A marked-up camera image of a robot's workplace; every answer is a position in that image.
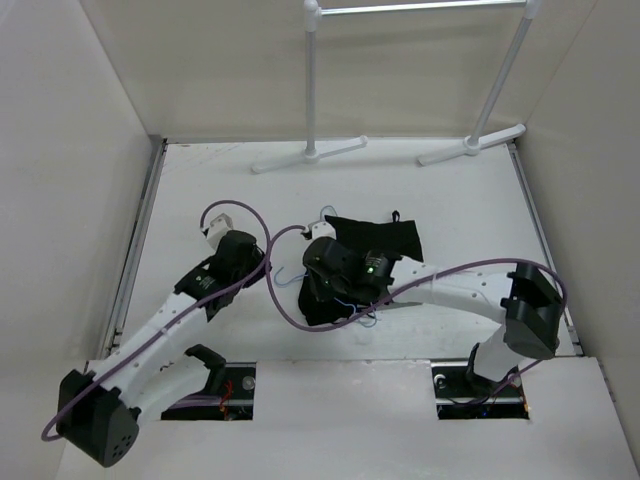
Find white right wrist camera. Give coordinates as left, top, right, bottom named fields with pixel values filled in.
left=303, top=220, right=336, bottom=241

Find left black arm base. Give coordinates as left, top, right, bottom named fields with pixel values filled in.
left=160, top=344, right=257, bottom=421

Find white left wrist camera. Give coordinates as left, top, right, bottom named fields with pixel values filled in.
left=201, top=213, right=233, bottom=250

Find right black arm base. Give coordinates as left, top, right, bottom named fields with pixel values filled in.
left=432, top=364, right=529, bottom=421

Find white garment rack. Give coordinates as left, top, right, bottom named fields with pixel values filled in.
left=251, top=1, right=541, bottom=174

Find black trousers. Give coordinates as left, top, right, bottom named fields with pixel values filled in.
left=321, top=211, right=423, bottom=311

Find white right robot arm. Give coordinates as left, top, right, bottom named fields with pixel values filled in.
left=302, top=237, right=566, bottom=397

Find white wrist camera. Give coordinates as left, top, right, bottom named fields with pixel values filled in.
left=303, top=220, right=336, bottom=241
left=201, top=213, right=233, bottom=250

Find light blue wire hanger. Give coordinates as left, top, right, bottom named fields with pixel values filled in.
left=275, top=204, right=381, bottom=329

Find left aluminium table rail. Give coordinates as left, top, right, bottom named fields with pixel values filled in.
left=95, top=135, right=168, bottom=359

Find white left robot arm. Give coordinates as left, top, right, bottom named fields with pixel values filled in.
left=54, top=230, right=264, bottom=468

